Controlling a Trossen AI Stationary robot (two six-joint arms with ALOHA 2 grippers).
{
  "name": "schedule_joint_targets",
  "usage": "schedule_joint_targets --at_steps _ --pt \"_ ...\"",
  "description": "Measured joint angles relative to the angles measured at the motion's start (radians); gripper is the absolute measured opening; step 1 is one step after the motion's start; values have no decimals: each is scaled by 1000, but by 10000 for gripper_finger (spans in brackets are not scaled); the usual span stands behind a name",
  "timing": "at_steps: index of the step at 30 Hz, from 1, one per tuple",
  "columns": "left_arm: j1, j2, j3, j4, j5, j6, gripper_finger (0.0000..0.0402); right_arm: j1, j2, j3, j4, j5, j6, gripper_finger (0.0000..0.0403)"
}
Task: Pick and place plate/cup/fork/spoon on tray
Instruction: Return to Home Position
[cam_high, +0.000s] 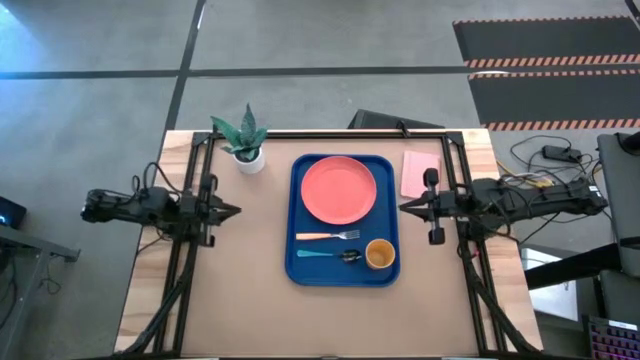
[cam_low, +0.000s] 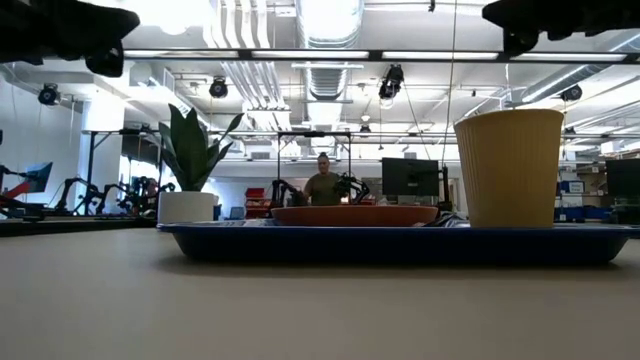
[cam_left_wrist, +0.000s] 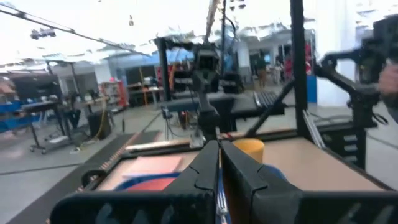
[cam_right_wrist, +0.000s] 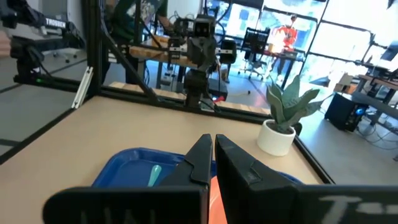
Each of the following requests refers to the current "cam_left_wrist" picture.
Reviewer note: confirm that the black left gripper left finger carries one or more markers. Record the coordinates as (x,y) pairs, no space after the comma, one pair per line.
(199,174)

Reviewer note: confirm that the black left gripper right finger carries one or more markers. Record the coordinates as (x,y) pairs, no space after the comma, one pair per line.
(245,186)

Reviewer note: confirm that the yellow cup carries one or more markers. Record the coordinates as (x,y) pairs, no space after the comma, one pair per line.
(250,149)

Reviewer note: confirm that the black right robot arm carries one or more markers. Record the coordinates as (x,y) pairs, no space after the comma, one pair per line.
(206,115)

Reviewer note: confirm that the blue plastic tray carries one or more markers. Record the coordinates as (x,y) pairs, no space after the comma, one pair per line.
(146,178)

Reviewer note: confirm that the pink napkin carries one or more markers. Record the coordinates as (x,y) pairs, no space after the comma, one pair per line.
(155,165)

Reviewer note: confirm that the grey desk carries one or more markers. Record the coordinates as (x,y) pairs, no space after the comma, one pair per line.
(192,104)

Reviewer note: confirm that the person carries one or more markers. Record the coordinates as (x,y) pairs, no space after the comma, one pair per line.
(261,71)
(288,67)

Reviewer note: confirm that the black desk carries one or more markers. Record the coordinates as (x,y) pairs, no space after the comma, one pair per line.
(245,107)

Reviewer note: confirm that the black keyboard with coloured keys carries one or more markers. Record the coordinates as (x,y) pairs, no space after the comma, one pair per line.
(267,98)

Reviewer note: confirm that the red shelf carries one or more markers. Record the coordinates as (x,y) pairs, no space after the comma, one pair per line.
(115,93)

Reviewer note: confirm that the black bin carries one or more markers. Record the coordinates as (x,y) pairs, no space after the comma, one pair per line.
(98,124)

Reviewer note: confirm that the person's hand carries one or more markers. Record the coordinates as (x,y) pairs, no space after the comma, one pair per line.
(388,81)

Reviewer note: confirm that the blue table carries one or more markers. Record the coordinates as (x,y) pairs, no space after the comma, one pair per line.
(15,116)

